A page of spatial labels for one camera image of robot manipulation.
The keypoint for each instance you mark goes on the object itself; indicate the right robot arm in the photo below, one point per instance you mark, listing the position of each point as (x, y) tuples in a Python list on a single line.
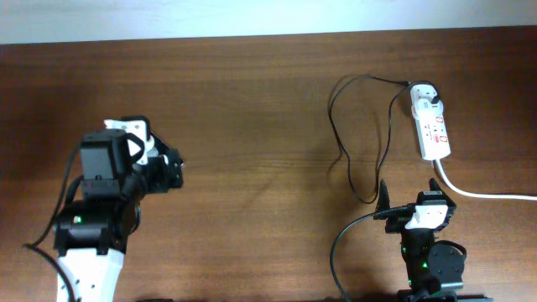
[(434, 267)]

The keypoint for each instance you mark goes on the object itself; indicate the white charger adapter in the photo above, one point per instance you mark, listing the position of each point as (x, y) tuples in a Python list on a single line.
[(424, 108)]

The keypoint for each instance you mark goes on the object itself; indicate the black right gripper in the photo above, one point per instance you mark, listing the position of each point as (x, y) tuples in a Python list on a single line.
[(396, 223)]

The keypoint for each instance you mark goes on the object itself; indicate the white power strip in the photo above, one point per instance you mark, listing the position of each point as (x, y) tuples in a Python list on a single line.
[(432, 134)]

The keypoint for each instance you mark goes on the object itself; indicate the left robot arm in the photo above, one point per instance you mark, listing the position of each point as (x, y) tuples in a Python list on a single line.
[(103, 209)]

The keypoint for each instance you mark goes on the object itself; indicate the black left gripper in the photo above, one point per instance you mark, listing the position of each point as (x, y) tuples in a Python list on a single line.
[(160, 179)]

